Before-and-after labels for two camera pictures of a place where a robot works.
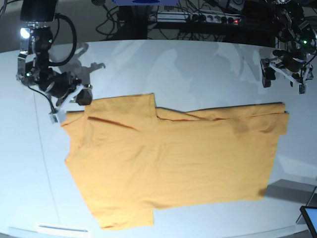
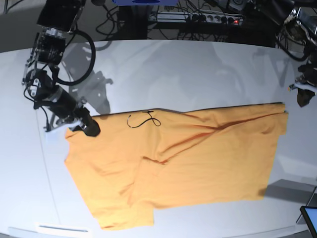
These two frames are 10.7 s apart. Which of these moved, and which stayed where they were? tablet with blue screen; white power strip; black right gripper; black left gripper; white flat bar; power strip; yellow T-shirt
Moved: black left gripper; black right gripper; yellow T-shirt
Stayed: white power strip; power strip; tablet with blue screen; white flat bar
